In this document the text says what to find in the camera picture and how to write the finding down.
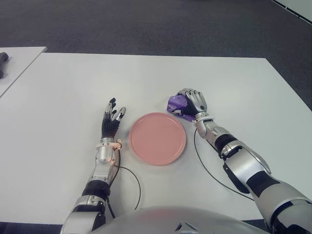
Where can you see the black object on side table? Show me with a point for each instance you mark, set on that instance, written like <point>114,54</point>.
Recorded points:
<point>3,58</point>

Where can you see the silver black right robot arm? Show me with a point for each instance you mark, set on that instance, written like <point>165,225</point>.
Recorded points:
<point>243,165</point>

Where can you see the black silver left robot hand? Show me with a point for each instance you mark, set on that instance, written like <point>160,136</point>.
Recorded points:
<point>109,126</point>

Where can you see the pink round plate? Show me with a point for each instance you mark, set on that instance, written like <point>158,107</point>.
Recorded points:
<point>157,139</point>

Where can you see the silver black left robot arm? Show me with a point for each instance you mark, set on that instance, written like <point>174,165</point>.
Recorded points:
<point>106,156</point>

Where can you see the purple tissue paper pack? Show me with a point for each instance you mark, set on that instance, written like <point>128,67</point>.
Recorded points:
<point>176,102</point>

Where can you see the grey robot torso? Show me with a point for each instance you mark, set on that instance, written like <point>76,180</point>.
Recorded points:
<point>158,221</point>

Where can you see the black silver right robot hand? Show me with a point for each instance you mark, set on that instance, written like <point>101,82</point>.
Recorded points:
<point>198,102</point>

